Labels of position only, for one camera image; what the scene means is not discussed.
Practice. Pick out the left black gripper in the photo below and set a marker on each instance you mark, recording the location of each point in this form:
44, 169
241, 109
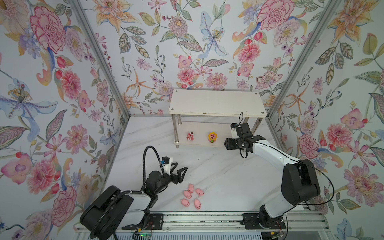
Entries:
179, 179

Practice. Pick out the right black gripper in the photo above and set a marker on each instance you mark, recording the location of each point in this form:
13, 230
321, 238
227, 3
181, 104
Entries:
229, 144

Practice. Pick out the small pink pig toy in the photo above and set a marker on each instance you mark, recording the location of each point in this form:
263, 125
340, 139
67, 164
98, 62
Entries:
191, 188
187, 194
185, 202
197, 204
199, 192

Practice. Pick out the pink bear yellow flower toy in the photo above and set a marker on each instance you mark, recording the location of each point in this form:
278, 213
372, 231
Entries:
212, 137

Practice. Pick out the pink bear with strawberry hat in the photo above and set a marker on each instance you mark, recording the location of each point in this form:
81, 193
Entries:
190, 136

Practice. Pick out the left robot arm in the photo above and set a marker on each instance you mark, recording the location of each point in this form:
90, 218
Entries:
115, 209

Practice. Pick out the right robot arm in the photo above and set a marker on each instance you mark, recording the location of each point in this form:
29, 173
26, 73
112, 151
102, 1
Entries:
299, 180

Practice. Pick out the white two-tier shelf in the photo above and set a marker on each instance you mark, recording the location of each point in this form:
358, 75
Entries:
204, 103

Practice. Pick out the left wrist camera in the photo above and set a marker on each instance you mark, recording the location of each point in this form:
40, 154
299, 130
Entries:
166, 163

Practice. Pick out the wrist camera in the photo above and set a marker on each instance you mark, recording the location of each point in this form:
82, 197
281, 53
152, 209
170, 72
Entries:
166, 163
234, 127

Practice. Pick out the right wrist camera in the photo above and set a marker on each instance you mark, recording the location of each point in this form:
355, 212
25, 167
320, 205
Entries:
234, 127

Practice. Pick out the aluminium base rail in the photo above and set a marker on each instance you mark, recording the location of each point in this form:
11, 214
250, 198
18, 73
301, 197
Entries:
293, 221

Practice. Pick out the right aluminium corner post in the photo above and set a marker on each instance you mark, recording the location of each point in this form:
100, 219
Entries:
328, 12

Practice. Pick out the aluminium corner post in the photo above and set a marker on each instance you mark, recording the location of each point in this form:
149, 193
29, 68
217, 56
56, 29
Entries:
91, 37
328, 12

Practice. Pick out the left aluminium corner post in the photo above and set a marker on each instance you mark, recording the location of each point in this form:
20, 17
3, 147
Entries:
91, 37

